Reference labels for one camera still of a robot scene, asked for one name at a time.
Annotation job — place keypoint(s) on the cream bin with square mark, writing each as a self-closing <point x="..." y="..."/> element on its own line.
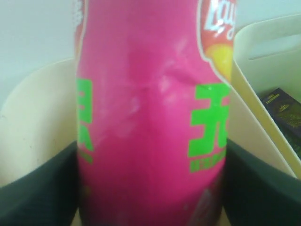
<point x="267" y="55"/>

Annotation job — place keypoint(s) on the pink Lays chips can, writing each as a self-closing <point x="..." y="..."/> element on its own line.
<point x="153" y="85"/>

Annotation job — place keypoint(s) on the cream bin with triangle mark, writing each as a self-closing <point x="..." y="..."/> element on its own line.
<point x="37" y="120"/>

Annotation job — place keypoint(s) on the purple milk carton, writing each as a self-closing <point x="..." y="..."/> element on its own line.
<point x="286" y="113"/>

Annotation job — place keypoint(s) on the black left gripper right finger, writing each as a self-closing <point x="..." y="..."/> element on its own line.
<point x="257" y="194"/>

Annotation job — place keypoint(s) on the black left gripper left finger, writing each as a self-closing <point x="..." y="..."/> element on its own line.
<point x="48" y="196"/>

